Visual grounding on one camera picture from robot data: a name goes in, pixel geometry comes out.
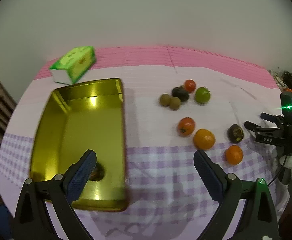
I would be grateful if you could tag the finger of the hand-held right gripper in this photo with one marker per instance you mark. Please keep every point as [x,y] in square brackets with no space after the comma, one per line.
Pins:
[253,126]
[270,117]

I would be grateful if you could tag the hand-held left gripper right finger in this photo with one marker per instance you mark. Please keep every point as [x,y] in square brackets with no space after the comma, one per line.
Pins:
[208,177]

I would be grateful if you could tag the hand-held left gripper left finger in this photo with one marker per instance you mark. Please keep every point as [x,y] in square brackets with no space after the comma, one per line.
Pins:
[82,177]

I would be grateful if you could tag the brown fruit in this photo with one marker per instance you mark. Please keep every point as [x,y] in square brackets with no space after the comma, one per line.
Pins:
[98,172]

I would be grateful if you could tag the dark wrinkled passion fruit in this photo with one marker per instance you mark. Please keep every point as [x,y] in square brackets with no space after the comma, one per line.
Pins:
[180,93]
[235,133]

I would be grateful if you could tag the small orange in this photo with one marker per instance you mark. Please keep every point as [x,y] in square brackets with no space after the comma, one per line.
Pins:
[233,155]

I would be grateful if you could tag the large orange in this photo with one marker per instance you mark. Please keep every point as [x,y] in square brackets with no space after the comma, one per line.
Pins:
[204,139]

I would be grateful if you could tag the rectangular metal tin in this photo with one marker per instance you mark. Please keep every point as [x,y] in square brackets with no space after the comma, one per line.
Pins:
[85,130]

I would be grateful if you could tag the red tomato with green stem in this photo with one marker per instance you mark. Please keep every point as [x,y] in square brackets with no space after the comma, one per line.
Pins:
[186,126]

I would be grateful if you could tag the dark clutter pile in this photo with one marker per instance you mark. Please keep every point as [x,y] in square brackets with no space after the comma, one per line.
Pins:
[283,78]

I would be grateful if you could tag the small red tomato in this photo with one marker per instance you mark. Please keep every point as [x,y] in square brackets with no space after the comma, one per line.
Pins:
[189,85]

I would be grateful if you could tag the green tissue pack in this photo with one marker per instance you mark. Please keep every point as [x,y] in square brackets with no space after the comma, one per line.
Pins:
[73,62]

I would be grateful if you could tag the pink white checked tablecloth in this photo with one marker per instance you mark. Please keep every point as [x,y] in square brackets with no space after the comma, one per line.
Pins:
[148,67]

